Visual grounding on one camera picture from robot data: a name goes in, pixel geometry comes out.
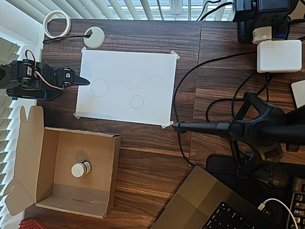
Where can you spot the white flat device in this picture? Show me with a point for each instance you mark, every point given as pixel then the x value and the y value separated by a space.
pixel 299 94

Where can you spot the grey laptop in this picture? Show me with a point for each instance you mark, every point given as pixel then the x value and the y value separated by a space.
pixel 190 205

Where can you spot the large white power adapter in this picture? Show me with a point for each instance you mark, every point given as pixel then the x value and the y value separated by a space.
pixel 278 56

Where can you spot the black power strip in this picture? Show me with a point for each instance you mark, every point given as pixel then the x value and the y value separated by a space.
pixel 245 31

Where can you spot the black computer mouse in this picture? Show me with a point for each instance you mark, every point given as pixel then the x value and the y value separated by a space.
pixel 276 179

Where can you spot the black mouse pad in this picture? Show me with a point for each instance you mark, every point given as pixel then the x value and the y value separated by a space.
pixel 219 167

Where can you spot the small jar with silver lid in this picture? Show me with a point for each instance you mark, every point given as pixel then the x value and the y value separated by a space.
pixel 79 169

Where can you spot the cream vertical window blinds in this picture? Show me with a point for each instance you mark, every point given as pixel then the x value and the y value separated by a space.
pixel 7 133
pixel 143 9

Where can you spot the black keyboard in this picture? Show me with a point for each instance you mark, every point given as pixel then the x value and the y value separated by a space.
pixel 299 202

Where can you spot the open brown cardboard box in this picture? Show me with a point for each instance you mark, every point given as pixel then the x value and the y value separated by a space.
pixel 66 143

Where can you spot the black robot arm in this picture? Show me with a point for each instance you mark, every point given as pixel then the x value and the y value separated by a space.
pixel 23 78

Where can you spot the black tripod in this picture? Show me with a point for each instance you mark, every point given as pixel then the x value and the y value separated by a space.
pixel 262 124

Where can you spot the white paper sheet with circles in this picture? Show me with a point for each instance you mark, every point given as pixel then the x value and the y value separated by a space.
pixel 131 76

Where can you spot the black plug adapter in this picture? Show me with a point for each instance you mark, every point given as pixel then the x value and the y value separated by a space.
pixel 274 4

